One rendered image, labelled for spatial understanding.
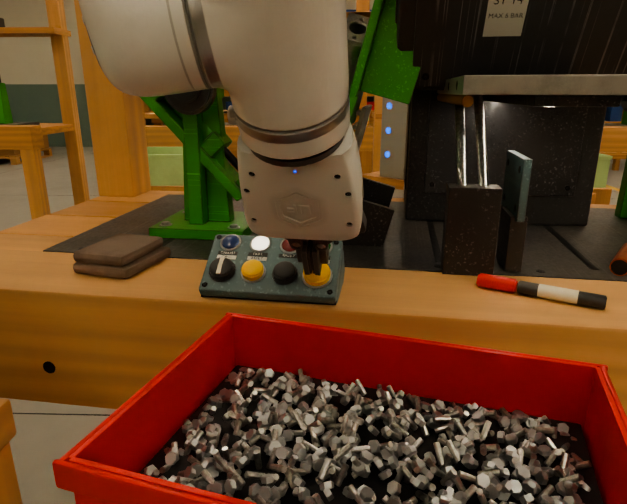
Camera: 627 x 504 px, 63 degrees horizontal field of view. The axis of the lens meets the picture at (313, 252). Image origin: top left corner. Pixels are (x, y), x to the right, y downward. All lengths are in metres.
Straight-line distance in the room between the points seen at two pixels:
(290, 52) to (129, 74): 0.09
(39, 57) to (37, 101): 0.87
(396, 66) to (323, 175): 0.36
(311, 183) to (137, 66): 0.15
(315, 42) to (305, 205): 0.15
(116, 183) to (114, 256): 0.64
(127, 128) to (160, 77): 0.92
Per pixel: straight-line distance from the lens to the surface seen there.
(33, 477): 1.89
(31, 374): 0.72
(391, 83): 0.72
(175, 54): 0.32
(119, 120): 1.25
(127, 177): 1.26
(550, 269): 0.71
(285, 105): 0.34
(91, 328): 0.64
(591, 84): 0.56
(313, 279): 0.53
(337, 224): 0.43
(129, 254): 0.65
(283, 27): 0.31
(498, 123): 0.89
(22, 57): 12.42
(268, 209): 0.43
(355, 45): 0.79
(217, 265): 0.56
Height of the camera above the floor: 1.12
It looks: 18 degrees down
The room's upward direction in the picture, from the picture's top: straight up
